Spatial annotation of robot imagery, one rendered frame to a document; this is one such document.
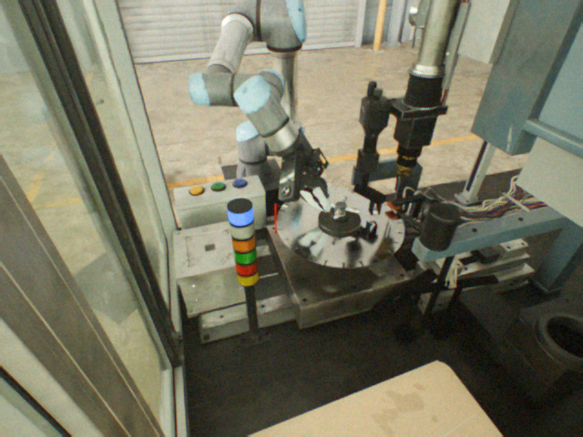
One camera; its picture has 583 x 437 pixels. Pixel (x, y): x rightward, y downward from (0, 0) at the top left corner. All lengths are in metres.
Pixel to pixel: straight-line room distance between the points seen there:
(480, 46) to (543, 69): 0.12
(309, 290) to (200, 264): 0.27
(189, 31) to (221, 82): 5.75
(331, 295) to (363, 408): 0.25
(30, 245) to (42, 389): 0.09
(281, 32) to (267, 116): 0.47
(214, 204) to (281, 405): 0.60
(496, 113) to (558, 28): 0.15
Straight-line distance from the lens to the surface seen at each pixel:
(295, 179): 0.77
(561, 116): 0.56
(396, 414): 0.85
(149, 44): 6.65
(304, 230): 0.87
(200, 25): 6.61
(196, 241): 0.95
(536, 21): 0.71
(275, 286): 1.00
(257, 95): 0.74
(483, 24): 0.76
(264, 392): 0.85
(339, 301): 0.87
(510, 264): 1.10
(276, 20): 1.17
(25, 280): 0.27
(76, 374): 0.32
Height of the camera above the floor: 1.51
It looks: 38 degrees down
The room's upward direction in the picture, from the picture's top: straight up
